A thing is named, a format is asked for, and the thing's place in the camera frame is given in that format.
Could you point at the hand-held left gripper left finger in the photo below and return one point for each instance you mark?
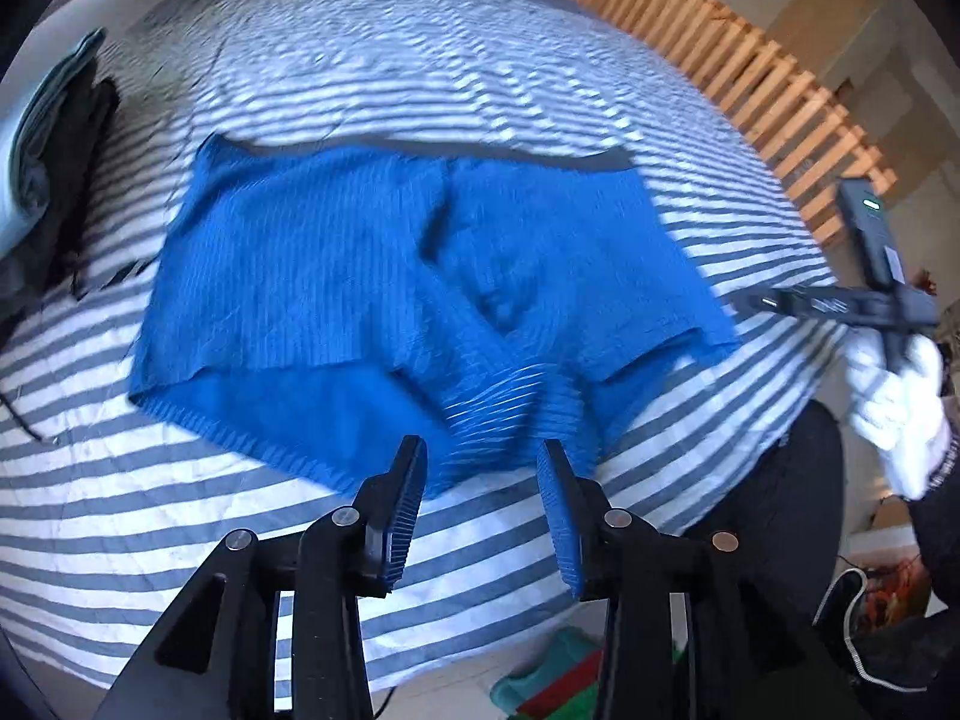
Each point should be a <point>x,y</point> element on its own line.
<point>401,532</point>

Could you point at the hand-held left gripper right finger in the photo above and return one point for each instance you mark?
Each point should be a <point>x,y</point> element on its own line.
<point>562,532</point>

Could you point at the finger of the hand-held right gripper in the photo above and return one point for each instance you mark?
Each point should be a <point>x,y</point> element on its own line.
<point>765,302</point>

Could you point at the blue shorts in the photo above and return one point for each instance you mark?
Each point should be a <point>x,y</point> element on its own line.
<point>390,292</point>

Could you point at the person's right forearm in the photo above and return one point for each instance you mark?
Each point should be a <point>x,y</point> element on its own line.
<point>941,532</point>

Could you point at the person's right hand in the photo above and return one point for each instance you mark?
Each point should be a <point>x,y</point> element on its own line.
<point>900,420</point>

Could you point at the green and red floor item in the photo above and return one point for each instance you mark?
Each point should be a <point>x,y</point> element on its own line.
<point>570,679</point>

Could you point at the person's leg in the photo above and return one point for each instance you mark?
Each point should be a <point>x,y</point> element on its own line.
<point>772,510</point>

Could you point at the wooden door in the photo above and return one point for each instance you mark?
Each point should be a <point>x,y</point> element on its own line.
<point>825,7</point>

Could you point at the person's black jacket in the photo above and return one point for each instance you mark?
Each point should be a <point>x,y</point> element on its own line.
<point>900,652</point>

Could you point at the striped bed blanket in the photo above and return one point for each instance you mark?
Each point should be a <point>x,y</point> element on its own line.
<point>465,67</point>

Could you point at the folded black garment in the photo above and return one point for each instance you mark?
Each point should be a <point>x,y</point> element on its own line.
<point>64,195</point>

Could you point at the folded light blue garment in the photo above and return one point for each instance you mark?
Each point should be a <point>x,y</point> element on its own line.
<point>34,142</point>

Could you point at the wooden slatted bed rail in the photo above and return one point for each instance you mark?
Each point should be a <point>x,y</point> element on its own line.
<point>750,75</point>

